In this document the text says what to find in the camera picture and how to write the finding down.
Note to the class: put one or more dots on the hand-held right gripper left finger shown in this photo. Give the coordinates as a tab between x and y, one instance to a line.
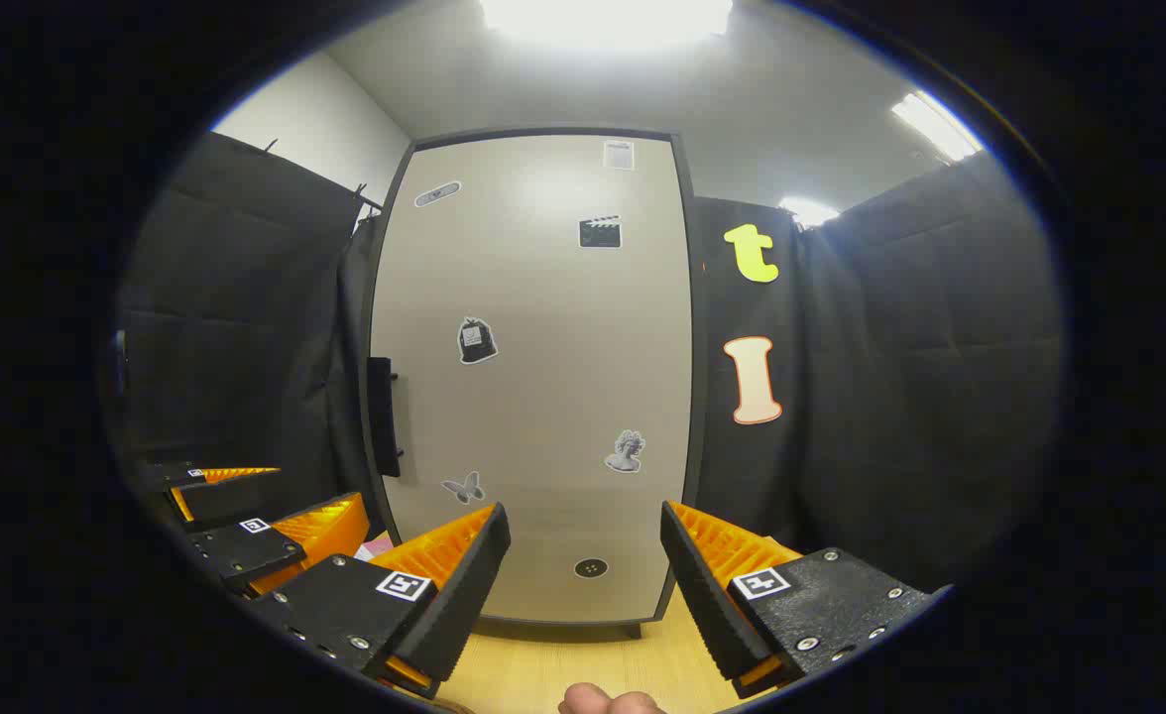
469	595

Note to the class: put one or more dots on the large ceiling light panel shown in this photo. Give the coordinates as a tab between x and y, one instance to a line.
608	20

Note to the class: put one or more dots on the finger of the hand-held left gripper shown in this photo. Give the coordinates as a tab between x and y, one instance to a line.
231	496
246	550

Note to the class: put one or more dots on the black backdrop cloth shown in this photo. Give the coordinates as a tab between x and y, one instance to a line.
940	347

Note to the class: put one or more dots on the long ceiling light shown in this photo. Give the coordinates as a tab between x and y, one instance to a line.
935	124

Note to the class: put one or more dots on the purple cover book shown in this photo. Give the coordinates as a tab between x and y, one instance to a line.
377	546

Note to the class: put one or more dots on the dark grey cabinet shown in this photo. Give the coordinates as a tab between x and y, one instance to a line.
699	397

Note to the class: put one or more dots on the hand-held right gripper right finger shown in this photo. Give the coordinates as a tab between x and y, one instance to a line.
707	605

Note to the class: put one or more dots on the small ceiling light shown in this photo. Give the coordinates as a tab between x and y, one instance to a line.
809	211

